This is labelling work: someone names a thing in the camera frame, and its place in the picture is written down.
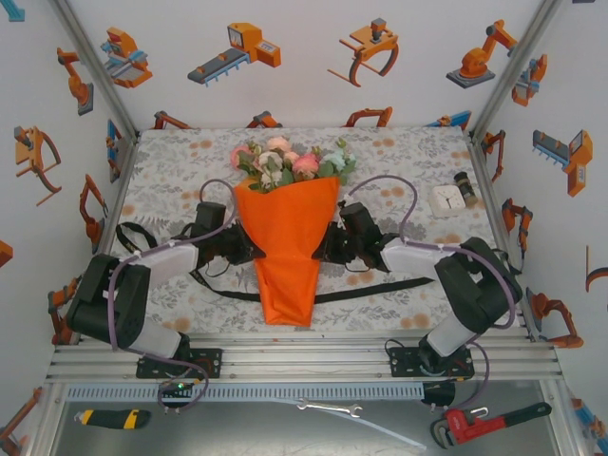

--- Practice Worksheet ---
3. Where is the black controller box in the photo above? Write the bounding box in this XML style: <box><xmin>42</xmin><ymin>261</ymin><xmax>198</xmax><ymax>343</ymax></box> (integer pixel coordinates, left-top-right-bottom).
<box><xmin>422</xmin><ymin>382</ymin><xmax>457</xmax><ymax>409</ymax></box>

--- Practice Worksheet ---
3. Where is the black ribbon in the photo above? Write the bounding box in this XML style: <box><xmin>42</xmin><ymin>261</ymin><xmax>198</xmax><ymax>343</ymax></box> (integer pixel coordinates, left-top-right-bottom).
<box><xmin>115</xmin><ymin>221</ymin><xmax>436</xmax><ymax>305</ymax></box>

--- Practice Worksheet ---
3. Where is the orange wrapping paper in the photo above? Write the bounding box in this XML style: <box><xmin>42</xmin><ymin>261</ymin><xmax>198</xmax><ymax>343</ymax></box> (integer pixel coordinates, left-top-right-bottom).
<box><xmin>232</xmin><ymin>175</ymin><xmax>342</xmax><ymax>328</ymax></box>

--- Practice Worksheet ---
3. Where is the aluminium table edge rail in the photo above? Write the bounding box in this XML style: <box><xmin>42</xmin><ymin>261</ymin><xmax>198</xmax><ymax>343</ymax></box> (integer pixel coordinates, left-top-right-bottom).
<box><xmin>45</xmin><ymin>332</ymin><xmax>566</xmax><ymax>384</ymax></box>

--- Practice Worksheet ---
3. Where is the black controller board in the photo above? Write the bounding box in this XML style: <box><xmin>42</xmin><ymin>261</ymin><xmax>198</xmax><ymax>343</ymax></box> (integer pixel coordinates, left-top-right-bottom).
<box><xmin>159</xmin><ymin>378</ymin><xmax>199</xmax><ymax>400</ymax></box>

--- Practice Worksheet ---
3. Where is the yellow black utility knife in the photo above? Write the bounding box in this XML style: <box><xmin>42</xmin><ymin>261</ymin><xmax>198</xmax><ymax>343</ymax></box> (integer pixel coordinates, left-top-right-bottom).
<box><xmin>74</xmin><ymin>408</ymin><xmax>152</xmax><ymax>431</ymax></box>

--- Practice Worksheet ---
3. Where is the slotted grey cable tray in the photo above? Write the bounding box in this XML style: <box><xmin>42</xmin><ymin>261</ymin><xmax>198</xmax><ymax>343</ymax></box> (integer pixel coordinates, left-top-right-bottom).
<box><xmin>64</xmin><ymin>383</ymin><xmax>425</xmax><ymax>403</ymax></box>

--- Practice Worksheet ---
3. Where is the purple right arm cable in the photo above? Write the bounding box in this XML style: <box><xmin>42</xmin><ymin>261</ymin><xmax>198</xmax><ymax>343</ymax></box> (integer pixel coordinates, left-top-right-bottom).
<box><xmin>345</xmin><ymin>174</ymin><xmax>520</xmax><ymax>412</ymax></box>

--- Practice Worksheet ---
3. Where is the red pipe wrench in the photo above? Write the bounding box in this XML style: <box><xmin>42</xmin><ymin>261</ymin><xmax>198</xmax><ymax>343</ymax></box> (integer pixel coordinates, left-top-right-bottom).
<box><xmin>429</xmin><ymin>402</ymin><xmax>553</xmax><ymax>450</ymax></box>

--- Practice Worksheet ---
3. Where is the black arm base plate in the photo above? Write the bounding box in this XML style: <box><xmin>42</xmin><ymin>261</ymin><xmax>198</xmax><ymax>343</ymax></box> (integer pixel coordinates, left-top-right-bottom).
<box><xmin>388</xmin><ymin>346</ymin><xmax>476</xmax><ymax>381</ymax></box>
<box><xmin>136</xmin><ymin>348</ymin><xmax>224</xmax><ymax>380</ymax></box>

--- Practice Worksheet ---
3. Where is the aluminium frame post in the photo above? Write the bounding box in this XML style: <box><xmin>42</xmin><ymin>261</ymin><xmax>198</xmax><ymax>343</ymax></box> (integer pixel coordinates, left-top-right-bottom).
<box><xmin>47</xmin><ymin>0</ymin><xmax>142</xmax><ymax>139</ymax></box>
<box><xmin>467</xmin><ymin>0</ymin><xmax>566</xmax><ymax>139</ymax></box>

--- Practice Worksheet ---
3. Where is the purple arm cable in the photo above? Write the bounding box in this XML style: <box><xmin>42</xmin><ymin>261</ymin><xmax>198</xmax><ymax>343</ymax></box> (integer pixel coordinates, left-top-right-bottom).
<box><xmin>345</xmin><ymin>174</ymin><xmax>520</xmax><ymax>412</ymax></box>
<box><xmin>109</xmin><ymin>179</ymin><xmax>238</xmax><ymax>415</ymax></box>

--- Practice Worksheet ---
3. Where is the floral print tablecloth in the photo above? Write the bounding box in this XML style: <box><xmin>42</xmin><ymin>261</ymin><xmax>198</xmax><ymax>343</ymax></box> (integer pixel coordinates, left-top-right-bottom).
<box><xmin>89</xmin><ymin>126</ymin><xmax>523</xmax><ymax>333</ymax></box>

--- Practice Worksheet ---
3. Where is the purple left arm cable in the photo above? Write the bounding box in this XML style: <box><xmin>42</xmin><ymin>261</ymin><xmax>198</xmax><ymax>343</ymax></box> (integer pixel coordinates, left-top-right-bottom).
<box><xmin>109</xmin><ymin>179</ymin><xmax>238</xmax><ymax>415</ymax></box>

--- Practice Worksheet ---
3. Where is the artificial flower bouquet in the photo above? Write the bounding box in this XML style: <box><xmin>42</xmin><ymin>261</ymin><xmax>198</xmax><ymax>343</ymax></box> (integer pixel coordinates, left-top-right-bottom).
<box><xmin>230</xmin><ymin>136</ymin><xmax>357</xmax><ymax>194</ymax></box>

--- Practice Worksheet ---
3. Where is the silver open-end wrench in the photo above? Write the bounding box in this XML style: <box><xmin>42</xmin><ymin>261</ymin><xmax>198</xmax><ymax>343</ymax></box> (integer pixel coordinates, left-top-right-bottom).
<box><xmin>296</xmin><ymin>398</ymin><xmax>363</xmax><ymax>419</ymax></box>

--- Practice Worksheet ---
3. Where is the small brown jar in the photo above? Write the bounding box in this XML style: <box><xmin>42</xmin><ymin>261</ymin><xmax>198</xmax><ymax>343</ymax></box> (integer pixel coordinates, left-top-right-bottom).
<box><xmin>453</xmin><ymin>171</ymin><xmax>479</xmax><ymax>209</ymax></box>

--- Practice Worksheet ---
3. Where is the pale plastic strip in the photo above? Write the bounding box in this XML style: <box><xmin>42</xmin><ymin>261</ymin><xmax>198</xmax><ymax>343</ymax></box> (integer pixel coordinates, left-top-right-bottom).
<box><xmin>327</xmin><ymin>408</ymin><xmax>428</xmax><ymax>450</ymax></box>

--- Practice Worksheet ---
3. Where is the white square clock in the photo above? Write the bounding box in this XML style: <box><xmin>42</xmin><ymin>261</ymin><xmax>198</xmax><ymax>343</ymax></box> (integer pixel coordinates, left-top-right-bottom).
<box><xmin>429</xmin><ymin>183</ymin><xmax>466</xmax><ymax>219</ymax></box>

